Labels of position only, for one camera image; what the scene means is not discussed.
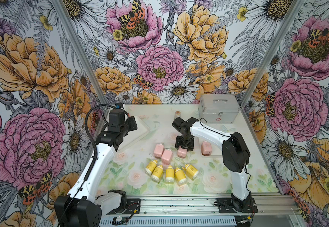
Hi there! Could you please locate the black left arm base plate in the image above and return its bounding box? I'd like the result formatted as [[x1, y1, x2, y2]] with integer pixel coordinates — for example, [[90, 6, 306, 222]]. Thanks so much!
[[107, 198, 141, 215]]

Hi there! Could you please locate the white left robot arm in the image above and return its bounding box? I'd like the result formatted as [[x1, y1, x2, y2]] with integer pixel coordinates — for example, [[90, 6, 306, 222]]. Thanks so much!
[[54, 106, 138, 227]]

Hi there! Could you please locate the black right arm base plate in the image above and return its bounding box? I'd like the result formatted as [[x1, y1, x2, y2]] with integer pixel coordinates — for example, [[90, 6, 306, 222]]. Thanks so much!
[[213, 198, 258, 214]]

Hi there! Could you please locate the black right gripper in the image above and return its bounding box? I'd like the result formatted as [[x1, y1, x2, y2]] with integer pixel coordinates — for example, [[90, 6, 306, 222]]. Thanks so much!
[[175, 133, 195, 152]]

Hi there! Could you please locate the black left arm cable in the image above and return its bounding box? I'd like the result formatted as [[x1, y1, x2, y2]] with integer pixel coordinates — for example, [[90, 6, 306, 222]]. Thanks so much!
[[56, 103, 124, 227]]

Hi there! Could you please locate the white left storage tray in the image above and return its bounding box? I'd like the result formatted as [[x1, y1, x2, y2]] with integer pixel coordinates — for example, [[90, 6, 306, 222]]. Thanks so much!
[[118, 116, 149, 152]]

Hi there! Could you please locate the pink pencil sharpener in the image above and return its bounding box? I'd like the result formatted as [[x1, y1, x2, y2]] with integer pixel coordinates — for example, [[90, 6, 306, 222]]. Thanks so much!
[[177, 148, 187, 159], [161, 149, 173, 165], [154, 143, 164, 159], [201, 141, 213, 156]]

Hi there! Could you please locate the white right storage tray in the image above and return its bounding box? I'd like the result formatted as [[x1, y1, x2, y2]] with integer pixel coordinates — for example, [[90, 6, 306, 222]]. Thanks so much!
[[198, 131, 234, 157]]

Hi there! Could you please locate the white vented cable duct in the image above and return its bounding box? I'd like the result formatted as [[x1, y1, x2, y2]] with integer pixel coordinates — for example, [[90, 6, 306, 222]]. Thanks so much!
[[99, 216, 237, 227]]

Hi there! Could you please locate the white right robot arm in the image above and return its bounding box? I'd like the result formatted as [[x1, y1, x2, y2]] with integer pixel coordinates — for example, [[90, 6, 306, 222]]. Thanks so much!
[[172, 117, 252, 212]]

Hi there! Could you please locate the small clear glass bottle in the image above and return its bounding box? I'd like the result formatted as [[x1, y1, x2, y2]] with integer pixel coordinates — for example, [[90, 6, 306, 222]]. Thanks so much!
[[174, 111, 181, 119]]

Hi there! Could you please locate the silver aluminium first aid case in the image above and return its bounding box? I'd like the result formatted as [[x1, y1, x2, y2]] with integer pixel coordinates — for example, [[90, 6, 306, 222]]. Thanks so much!
[[198, 94, 240, 124]]

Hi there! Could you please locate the white storage tray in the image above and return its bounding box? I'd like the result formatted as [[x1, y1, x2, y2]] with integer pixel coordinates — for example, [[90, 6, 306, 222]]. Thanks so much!
[[198, 131, 234, 157], [118, 116, 149, 152]]

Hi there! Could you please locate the aluminium front rail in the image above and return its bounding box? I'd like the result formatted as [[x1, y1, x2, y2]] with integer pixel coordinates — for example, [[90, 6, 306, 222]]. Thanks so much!
[[135, 193, 300, 216]]

